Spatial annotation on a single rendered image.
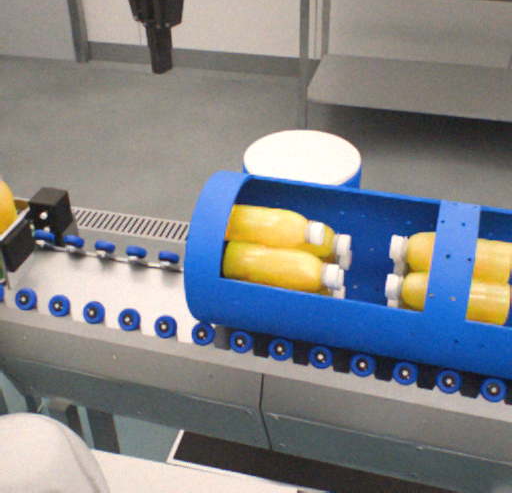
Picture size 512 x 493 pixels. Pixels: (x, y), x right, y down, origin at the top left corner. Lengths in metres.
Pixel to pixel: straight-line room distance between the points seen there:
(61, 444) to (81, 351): 0.75
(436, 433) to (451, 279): 0.33
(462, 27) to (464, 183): 1.12
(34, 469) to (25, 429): 0.05
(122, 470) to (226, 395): 0.40
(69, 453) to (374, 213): 0.82
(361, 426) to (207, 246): 0.44
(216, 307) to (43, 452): 0.58
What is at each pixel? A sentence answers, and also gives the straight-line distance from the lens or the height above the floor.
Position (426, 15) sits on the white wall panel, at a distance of 4.52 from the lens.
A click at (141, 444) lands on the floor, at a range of 2.48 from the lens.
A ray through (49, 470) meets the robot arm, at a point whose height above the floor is 1.32.
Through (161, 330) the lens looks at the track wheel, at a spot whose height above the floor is 0.96.
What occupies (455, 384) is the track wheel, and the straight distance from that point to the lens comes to 1.33.
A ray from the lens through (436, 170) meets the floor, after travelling 3.85.
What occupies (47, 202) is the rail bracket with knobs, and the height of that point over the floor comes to 1.00.
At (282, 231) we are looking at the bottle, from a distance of 1.28.
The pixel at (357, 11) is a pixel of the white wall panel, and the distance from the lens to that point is 4.55.
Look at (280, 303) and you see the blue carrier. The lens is 1.23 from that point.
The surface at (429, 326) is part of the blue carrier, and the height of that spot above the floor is 1.11.
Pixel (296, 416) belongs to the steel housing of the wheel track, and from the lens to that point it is 1.42.
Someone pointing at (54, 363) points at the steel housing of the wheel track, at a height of 0.83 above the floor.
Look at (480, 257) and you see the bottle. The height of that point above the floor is 1.17.
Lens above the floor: 1.91
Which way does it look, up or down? 36 degrees down
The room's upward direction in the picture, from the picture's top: 1 degrees counter-clockwise
